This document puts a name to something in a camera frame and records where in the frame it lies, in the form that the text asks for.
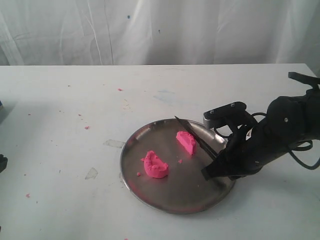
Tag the round steel plate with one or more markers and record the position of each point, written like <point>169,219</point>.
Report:
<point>184,190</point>

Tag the pink dough half piece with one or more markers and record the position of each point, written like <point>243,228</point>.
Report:
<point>187,141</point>

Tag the black knife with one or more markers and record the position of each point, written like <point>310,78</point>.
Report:
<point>211,152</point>

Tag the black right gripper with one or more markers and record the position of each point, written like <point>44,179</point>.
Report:
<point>246,152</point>

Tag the white plastic backdrop sheet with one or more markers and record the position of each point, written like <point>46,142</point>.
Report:
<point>159,32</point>

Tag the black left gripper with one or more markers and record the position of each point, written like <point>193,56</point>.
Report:
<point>3,163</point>

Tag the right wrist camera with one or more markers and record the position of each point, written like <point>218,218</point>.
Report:
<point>232,115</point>

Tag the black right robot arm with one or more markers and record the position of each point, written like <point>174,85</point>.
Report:
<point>304,111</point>

